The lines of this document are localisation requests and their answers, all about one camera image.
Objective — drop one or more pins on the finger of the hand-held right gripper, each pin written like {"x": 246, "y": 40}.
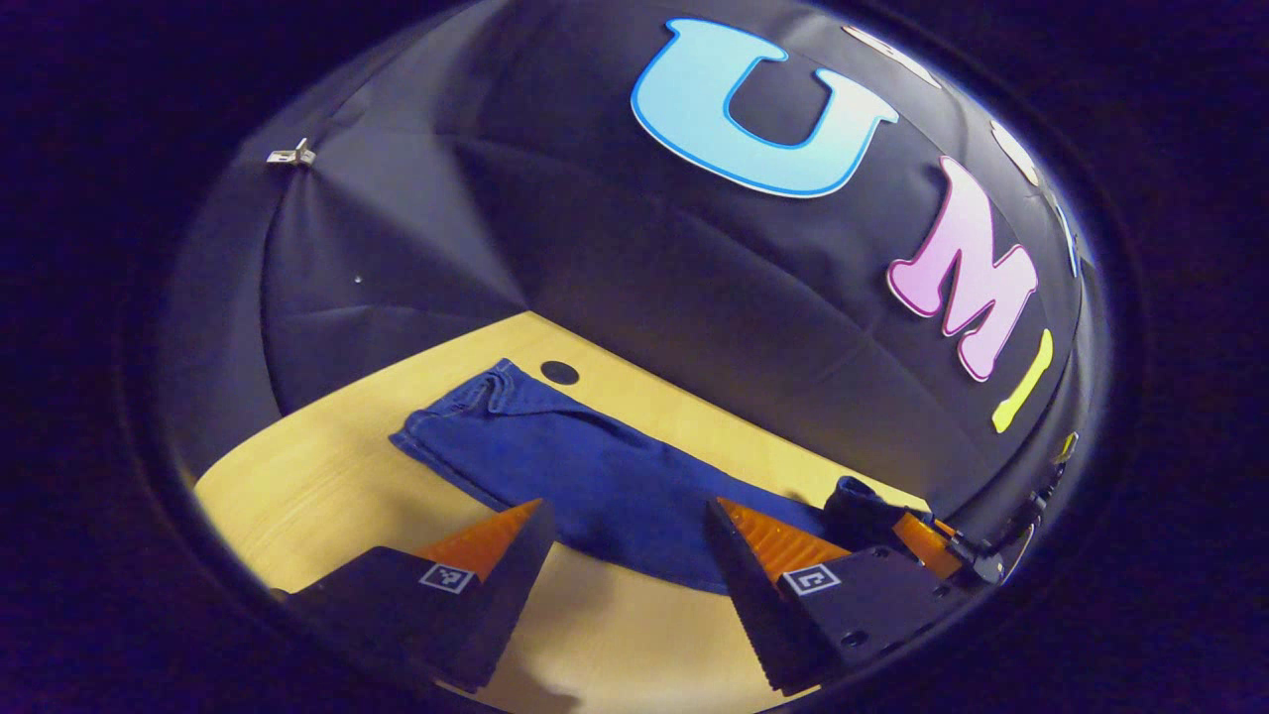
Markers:
{"x": 927, "y": 545}

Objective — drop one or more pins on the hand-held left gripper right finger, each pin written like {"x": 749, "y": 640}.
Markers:
{"x": 758, "y": 605}

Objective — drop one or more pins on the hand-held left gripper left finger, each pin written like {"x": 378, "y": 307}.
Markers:
{"x": 496, "y": 605}

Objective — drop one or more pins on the blue jeans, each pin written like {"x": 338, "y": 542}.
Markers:
{"x": 595, "y": 476}

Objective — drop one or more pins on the black backdrop cloth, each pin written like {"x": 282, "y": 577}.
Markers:
{"x": 595, "y": 258}

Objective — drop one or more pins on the white metal clip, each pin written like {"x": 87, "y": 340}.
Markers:
{"x": 292, "y": 155}

